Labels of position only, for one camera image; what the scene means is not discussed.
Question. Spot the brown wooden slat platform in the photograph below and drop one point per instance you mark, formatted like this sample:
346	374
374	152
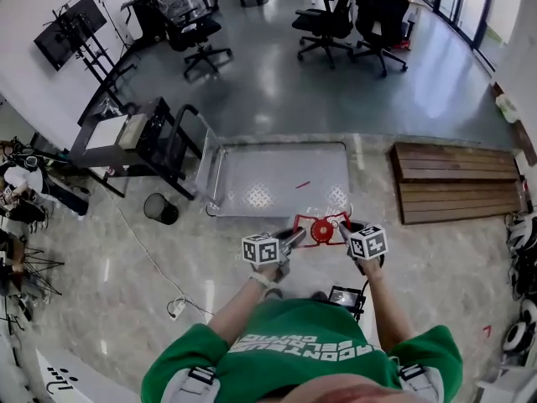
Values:
453	183

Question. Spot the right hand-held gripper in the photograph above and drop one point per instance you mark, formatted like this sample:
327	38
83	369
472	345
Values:
369	242

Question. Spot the person's right forearm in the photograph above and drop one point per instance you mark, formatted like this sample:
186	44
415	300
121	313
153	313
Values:
386	309

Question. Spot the person's right black shoe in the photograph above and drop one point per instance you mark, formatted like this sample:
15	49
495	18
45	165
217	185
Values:
319	296

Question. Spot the black tripod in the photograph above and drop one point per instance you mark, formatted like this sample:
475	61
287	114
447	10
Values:
56	263

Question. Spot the clear jug with red cap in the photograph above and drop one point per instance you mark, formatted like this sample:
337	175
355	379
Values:
322	231

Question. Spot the black equipment cart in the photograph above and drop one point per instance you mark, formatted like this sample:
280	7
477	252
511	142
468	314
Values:
155	141

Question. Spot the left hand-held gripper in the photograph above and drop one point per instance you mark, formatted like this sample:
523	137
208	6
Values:
260	250

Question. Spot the white sink basin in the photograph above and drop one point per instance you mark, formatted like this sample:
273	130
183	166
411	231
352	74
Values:
105	134

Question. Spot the brown wooden plank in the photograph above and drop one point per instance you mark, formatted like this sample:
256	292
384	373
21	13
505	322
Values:
524	141

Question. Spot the person's left hand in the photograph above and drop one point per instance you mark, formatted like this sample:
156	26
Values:
266	271

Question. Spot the white green plastic bag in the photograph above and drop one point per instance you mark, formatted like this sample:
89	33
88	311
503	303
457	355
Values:
507	107

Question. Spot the white round headset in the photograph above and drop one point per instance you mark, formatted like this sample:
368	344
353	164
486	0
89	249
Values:
529	309
522	231
515	337

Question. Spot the white cabinet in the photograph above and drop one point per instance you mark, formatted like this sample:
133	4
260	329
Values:
512	388

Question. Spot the black monitor on wheeled stand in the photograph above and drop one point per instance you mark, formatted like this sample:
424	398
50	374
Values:
67	32

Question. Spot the person's left forearm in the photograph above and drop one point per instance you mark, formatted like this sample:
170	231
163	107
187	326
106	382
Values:
235	313

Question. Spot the chrome faucet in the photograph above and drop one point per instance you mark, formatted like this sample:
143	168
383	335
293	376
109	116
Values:
110	108

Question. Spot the beige box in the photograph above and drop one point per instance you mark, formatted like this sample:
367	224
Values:
132	130

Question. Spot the person's green printed shirt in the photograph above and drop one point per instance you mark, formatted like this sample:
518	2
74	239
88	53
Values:
293	351

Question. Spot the white panel with black marks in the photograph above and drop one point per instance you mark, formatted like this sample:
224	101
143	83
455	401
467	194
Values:
84	388

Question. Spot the white wristband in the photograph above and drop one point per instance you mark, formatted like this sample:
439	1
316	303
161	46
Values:
261	280

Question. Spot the person's face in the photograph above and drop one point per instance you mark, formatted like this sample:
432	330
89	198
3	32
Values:
335	393

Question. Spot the metal platform trolley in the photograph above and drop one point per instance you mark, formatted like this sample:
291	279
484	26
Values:
272	170

